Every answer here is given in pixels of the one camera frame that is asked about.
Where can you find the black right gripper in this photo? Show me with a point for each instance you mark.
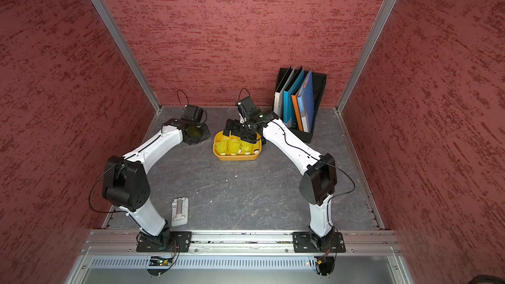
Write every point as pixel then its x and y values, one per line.
pixel 237 130

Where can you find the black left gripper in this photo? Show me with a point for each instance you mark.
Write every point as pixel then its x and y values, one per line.
pixel 206 135

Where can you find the yellow shuttlecock seven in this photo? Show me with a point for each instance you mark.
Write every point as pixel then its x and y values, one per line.
pixel 234 146

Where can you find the yellow shuttlecock two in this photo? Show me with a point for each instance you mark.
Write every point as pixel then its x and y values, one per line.
pixel 221 146

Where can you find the yellow plastic storage box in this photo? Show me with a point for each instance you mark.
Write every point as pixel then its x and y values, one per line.
pixel 240 156

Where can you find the yellow shuttlecock one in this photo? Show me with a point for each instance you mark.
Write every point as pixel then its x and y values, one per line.
pixel 246 147

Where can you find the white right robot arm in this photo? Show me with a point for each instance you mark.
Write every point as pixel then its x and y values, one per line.
pixel 319 172

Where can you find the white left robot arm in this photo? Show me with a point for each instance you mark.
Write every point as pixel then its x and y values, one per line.
pixel 126 185

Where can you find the white book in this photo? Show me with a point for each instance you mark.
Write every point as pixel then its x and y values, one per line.
pixel 284 77

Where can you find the orange spine book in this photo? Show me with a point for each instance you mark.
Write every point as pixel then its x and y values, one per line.
pixel 297 112

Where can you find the grey white stapler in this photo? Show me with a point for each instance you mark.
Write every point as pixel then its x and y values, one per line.
pixel 180 212

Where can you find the black file holder rack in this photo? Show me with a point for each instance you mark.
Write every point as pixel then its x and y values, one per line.
pixel 319 84

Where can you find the blue folder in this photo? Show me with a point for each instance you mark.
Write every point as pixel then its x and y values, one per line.
pixel 305 97

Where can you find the teal book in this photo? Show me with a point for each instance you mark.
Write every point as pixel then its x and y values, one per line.
pixel 294 82

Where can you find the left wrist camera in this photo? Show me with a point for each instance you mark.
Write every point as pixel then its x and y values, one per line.
pixel 194 114

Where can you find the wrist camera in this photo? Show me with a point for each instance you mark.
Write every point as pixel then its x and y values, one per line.
pixel 247 109
pixel 194 114

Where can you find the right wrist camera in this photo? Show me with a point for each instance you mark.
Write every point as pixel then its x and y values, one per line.
pixel 247 109

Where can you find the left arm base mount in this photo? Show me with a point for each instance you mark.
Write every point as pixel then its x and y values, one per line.
pixel 168 241

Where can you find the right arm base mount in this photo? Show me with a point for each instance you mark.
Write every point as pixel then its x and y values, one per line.
pixel 310 242

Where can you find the left aluminium corner post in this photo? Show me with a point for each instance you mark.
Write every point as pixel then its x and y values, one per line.
pixel 114 30

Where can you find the aluminium corner post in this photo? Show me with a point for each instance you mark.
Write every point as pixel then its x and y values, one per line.
pixel 373 36
pixel 114 30

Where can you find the right aluminium corner post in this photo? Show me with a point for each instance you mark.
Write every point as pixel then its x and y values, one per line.
pixel 373 36

